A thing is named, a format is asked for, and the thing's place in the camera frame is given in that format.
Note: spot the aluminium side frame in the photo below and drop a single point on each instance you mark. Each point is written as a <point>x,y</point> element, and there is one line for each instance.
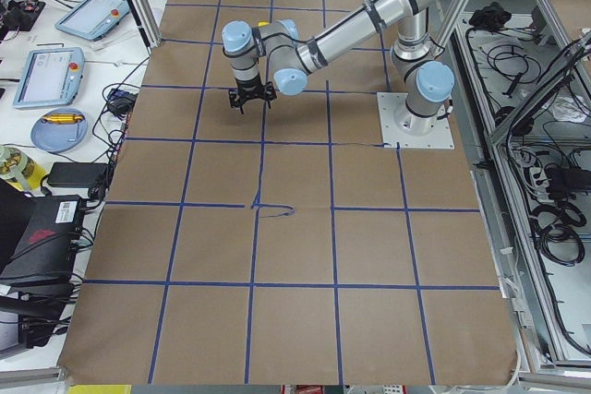
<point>524,102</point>

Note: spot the black laptop computer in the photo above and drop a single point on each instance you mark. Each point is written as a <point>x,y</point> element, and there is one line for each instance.
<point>39,244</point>

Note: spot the far teach pendant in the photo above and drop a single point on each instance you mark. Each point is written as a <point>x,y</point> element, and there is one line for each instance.
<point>93,19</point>

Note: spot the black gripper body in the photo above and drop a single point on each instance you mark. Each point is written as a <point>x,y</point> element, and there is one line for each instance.
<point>249,88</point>

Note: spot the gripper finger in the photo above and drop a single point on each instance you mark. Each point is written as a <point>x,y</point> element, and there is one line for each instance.
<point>235,100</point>
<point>269,94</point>

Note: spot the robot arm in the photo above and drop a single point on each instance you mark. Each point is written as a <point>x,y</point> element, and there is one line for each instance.
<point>271,59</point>

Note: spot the teach pendant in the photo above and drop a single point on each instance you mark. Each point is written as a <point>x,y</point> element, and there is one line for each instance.
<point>50,77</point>
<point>93,19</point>

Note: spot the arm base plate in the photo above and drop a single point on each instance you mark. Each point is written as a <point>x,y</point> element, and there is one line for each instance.
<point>401,129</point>

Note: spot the black power adapter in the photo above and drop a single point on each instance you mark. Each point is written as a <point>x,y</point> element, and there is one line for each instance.
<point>76,174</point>

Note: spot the near teach pendant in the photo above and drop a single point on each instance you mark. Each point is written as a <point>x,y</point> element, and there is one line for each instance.
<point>50,77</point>

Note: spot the blue plate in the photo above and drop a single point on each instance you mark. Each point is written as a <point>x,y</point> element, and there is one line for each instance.
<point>59,130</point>

